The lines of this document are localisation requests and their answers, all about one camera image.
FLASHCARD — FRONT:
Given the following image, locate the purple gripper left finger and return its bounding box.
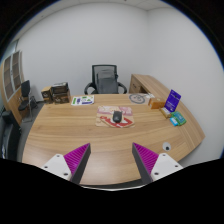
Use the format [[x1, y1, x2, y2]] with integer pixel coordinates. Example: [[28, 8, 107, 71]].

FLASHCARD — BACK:
[[42, 143, 91, 184]]

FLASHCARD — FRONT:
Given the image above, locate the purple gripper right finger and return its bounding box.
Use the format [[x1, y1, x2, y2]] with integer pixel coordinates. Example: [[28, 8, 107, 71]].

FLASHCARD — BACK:
[[132, 143, 182, 183]]

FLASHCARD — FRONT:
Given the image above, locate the black computer mouse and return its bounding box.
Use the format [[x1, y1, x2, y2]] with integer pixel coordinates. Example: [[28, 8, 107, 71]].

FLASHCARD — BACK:
[[113, 111, 122, 123]]

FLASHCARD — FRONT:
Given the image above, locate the pink red mouse pad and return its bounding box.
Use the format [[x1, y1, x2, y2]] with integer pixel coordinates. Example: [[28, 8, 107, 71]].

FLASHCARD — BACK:
[[96, 106, 135, 128]]

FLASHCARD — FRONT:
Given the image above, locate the blue small packet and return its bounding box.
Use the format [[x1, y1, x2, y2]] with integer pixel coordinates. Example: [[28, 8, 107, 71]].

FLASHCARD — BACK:
[[170, 117, 178, 126]]

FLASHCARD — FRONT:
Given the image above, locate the green packet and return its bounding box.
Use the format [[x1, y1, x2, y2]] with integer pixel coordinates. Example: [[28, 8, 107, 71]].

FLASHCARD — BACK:
[[172, 111, 186, 126]]

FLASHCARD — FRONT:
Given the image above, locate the yellow small box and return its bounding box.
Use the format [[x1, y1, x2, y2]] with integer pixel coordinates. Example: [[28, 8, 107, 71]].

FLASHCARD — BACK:
[[160, 107, 171, 118]]

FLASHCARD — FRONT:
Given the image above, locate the wooden office desk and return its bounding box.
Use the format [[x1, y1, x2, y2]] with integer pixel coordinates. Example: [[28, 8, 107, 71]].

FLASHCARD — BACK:
[[22, 95, 205, 185]]

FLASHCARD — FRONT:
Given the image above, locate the small orange wooden box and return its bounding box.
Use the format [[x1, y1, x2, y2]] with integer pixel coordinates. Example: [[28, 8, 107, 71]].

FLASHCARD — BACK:
[[148, 98, 165, 109]]

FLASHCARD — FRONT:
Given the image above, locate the white green leaflet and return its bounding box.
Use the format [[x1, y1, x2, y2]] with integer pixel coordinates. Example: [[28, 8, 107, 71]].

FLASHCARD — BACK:
[[71, 95, 94, 106]]

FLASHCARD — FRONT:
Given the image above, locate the round grey coaster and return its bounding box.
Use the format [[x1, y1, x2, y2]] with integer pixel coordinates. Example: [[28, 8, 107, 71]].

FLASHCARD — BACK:
[[129, 94, 145, 104]]

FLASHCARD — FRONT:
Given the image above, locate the purple standing card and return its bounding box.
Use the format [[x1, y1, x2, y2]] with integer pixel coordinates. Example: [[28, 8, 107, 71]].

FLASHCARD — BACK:
[[165, 90, 181, 112]]

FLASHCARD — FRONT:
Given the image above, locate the black chair at left edge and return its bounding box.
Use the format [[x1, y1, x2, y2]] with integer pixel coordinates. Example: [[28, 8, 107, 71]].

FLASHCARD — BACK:
[[0, 111, 21, 161]]

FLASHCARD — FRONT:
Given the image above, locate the dark brown cardboard box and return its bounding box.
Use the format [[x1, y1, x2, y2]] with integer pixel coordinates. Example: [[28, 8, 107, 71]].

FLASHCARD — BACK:
[[51, 82, 70, 104]]

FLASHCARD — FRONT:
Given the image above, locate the black visitor chair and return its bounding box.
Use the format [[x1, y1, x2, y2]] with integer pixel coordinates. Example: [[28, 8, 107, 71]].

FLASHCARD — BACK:
[[18, 80, 38, 112]]

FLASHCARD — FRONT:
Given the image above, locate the small brown cardboard box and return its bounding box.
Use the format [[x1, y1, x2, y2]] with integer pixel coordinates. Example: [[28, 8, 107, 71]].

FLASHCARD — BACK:
[[41, 86, 53, 103]]

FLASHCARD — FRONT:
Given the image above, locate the wooden side return desk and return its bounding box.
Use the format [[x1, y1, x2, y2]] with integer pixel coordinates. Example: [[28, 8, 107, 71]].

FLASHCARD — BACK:
[[129, 74, 170, 99]]

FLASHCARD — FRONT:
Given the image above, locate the black mesh office chair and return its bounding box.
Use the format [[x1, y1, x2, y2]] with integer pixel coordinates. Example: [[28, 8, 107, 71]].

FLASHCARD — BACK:
[[84, 64, 127, 95]]

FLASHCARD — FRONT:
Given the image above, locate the wooden glass door cabinet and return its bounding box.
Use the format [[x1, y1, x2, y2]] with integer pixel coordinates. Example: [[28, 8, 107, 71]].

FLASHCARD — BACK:
[[0, 51, 24, 123]]

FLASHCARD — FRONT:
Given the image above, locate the desk cable grommet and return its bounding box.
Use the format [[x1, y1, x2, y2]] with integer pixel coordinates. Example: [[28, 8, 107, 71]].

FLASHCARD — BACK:
[[162, 142, 171, 151]]

